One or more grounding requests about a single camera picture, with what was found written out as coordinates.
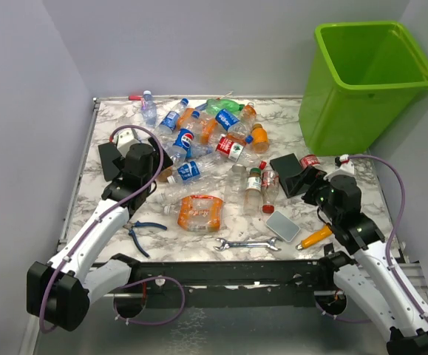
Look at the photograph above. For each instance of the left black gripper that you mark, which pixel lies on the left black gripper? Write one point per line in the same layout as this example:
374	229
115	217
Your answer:
156	159

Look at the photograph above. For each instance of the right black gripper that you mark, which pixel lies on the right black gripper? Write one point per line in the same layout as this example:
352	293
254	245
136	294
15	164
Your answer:
315	177

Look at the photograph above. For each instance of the red label cola bottle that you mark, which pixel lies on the red label cola bottle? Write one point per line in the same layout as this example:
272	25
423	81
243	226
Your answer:
270	190

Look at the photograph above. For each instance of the starbucks coffee bottle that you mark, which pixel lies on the starbucks coffee bottle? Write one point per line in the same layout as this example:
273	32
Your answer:
252	192

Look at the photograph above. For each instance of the clear label-less bottle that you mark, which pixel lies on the clear label-less bottle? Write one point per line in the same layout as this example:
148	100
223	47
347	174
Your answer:
235	184

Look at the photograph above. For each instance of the large orange label bottle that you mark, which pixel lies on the large orange label bottle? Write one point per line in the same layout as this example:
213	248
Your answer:
197	213

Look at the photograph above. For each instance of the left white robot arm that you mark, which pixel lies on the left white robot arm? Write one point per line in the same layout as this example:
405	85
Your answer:
61	290

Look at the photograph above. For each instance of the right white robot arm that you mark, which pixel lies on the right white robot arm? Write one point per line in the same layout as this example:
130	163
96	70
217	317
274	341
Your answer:
366	271

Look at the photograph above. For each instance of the red label bottle by bin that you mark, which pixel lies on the red label bottle by bin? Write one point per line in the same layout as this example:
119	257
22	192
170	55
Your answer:
309	160

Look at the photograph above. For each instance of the green plastic bin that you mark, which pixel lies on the green plastic bin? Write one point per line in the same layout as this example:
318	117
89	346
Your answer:
363	75

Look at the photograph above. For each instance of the right black foam pad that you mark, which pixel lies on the right black foam pad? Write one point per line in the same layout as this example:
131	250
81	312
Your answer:
286	165

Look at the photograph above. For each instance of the black foam pad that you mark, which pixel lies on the black foam pad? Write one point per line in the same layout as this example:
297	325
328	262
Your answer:
286	165
112	161

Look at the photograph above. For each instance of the left black foam pad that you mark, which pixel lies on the left black foam pad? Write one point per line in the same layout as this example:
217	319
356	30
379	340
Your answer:
112	161

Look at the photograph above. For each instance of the loose red bottle cap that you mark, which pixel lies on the loose red bottle cap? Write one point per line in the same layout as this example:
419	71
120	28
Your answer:
262	164

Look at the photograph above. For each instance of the grey rectangular sharpening stone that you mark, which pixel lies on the grey rectangular sharpening stone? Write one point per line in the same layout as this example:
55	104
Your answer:
282	226

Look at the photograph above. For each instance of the clear crushed long bottle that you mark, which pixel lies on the clear crushed long bottle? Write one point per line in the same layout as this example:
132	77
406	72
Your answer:
173	193

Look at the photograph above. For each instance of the blue label water bottle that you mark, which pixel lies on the blue label water bottle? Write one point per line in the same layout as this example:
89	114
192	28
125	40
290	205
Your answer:
195	169

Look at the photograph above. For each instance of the pepsi bottle centre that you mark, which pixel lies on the pepsi bottle centre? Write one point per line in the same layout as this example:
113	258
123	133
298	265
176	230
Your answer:
179	149

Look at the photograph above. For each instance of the blue label bottle back left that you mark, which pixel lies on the blue label bottle back left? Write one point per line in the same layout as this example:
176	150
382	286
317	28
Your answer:
168	124

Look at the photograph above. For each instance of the small clear bottle back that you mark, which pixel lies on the small clear bottle back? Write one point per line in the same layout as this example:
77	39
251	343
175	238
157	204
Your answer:
148	108

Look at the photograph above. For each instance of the orange label bottle centre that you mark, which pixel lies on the orange label bottle centre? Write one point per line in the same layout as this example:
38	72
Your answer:
204	127

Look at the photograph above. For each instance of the blue label bottle back right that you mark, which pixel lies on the blue label bottle back right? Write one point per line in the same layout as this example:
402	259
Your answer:
236	130

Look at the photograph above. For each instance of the orange label bottle back right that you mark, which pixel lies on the orange label bottle back right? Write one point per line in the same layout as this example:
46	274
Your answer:
248	115

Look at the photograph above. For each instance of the silver open-end wrench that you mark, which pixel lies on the silver open-end wrench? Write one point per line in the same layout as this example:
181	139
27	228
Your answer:
267	244

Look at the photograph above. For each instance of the green sprite bottle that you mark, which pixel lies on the green sprite bottle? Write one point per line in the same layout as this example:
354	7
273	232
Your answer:
216	105

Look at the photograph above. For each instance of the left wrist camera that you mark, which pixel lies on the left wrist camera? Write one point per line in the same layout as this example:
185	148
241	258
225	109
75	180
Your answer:
125	138

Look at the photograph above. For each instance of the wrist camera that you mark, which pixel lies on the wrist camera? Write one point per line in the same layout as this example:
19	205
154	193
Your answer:
125	138
344	166

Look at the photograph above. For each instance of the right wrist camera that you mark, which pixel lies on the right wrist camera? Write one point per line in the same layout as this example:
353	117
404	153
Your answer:
344	166

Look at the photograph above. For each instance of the orange screwdriver handle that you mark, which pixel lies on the orange screwdriver handle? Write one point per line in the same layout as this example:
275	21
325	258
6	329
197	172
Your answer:
315	238

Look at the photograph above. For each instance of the black base frame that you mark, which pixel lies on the black base frame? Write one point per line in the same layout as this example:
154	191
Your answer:
234	284

